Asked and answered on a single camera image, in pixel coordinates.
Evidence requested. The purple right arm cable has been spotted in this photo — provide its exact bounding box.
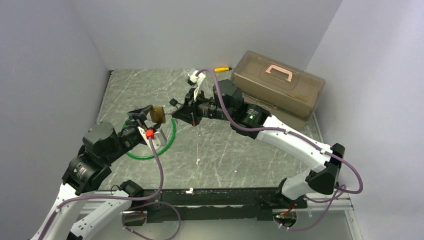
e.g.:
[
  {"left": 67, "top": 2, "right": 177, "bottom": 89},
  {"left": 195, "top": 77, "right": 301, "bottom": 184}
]
[{"left": 197, "top": 68, "right": 364, "bottom": 232}]

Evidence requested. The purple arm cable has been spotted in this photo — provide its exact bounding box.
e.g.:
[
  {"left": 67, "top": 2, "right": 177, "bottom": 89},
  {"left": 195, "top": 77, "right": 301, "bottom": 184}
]
[
  {"left": 38, "top": 137, "right": 182, "bottom": 240},
  {"left": 197, "top": 68, "right": 364, "bottom": 232}
]

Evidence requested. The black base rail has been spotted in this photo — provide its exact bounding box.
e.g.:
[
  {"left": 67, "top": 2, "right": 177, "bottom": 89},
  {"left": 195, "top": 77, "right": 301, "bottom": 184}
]
[{"left": 123, "top": 187, "right": 308, "bottom": 226}]

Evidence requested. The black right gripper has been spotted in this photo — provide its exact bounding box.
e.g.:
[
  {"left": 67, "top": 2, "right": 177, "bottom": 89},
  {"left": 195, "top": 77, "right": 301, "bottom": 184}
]
[{"left": 172, "top": 86, "right": 234, "bottom": 127}]

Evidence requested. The brass padlock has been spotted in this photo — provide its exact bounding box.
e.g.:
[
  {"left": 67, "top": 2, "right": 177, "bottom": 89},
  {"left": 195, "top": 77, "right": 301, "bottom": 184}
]
[{"left": 149, "top": 106, "right": 169, "bottom": 124}]

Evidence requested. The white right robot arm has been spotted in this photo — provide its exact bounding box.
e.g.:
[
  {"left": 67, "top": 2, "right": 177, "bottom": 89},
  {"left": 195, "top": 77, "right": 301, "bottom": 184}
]
[{"left": 169, "top": 79, "right": 345, "bottom": 208}]

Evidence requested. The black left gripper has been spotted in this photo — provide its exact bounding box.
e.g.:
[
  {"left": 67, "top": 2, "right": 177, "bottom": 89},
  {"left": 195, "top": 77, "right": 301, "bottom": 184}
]
[{"left": 103, "top": 106, "right": 153, "bottom": 164}]

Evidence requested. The green cable lock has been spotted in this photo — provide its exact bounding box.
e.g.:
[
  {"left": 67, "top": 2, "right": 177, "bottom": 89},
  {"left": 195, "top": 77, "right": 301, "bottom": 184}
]
[{"left": 126, "top": 118, "right": 177, "bottom": 161}]

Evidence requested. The translucent brown toolbox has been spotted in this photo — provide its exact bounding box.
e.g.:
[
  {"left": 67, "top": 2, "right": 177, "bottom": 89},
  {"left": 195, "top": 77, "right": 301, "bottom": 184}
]
[{"left": 230, "top": 50, "right": 326, "bottom": 130}]

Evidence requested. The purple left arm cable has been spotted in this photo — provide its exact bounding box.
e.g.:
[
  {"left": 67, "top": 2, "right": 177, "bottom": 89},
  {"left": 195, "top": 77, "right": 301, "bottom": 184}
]
[{"left": 38, "top": 137, "right": 182, "bottom": 240}]

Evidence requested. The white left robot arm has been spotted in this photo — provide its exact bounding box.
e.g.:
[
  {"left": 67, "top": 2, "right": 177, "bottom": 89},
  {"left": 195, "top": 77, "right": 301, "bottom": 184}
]
[{"left": 32, "top": 105, "right": 153, "bottom": 240}]

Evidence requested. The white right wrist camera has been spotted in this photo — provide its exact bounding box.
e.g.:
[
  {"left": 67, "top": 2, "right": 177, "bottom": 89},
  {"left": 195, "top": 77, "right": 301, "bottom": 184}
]
[{"left": 187, "top": 68, "right": 206, "bottom": 101}]

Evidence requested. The yellow screwdriver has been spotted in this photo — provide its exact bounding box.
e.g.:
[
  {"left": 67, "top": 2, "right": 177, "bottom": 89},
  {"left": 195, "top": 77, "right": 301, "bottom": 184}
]
[{"left": 214, "top": 67, "right": 232, "bottom": 73}]

